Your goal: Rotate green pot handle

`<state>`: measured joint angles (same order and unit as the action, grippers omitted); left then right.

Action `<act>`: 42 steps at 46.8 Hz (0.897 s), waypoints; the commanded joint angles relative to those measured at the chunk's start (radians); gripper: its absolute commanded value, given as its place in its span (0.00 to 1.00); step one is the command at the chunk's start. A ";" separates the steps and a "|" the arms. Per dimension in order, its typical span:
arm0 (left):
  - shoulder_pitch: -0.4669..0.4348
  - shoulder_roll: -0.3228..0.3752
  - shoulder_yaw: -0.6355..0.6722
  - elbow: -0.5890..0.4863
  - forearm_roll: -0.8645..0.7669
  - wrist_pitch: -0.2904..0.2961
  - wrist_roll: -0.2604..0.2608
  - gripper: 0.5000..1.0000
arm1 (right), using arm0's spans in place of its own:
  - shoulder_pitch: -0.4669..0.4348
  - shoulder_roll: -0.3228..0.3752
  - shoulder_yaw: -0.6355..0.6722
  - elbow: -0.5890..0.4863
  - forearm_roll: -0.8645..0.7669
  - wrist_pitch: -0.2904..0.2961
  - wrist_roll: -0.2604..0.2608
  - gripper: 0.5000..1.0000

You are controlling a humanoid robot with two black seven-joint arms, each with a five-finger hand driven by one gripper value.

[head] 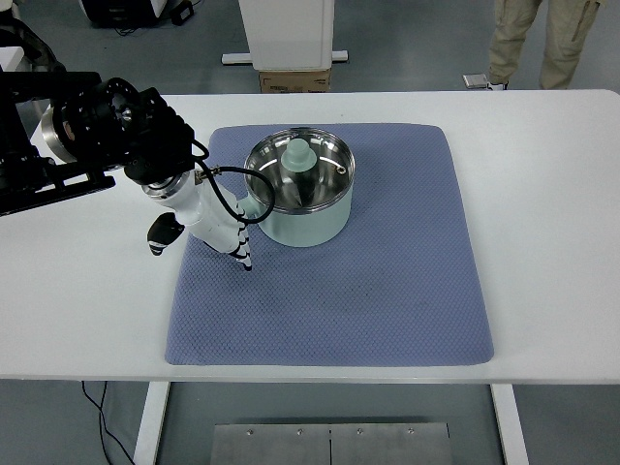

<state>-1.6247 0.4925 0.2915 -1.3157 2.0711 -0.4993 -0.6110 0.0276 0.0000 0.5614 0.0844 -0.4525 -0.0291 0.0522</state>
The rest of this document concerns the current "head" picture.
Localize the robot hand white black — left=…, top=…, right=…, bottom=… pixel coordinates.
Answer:
left=142, top=176, right=256, bottom=274

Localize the green pot with handle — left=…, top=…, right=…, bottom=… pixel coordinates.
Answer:
left=239, top=126, right=358, bottom=249

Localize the glass lid green knob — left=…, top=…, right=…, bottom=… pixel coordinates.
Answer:
left=243, top=126, right=358, bottom=215

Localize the brown cardboard box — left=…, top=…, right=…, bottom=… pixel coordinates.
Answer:
left=258, top=68, right=332, bottom=94

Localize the blue textured mat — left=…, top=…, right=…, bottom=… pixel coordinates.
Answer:
left=164, top=123, right=495, bottom=368

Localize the small black box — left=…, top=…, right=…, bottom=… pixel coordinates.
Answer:
left=170, top=0, right=196, bottom=25

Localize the white table leg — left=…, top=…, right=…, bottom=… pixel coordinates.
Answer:
left=489, top=384, right=530, bottom=465
left=133, top=382, right=171, bottom=465

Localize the black equipment case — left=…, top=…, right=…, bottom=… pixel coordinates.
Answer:
left=79, top=0, right=171, bottom=29

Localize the grey metal plate with screws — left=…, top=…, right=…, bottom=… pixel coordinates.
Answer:
left=211, top=421, right=452, bottom=465

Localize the black cloth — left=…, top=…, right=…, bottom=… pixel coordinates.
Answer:
left=0, top=9, right=67, bottom=74

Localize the white furniture piece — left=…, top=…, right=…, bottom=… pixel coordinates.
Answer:
left=0, top=46, right=25, bottom=72

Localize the person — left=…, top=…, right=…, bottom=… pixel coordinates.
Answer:
left=486, top=0, right=602, bottom=92

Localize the white pedestal stand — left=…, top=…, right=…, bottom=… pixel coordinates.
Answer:
left=221, top=0, right=350, bottom=73

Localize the thin black floor cable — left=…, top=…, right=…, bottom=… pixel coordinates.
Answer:
left=80, top=381, right=135, bottom=465

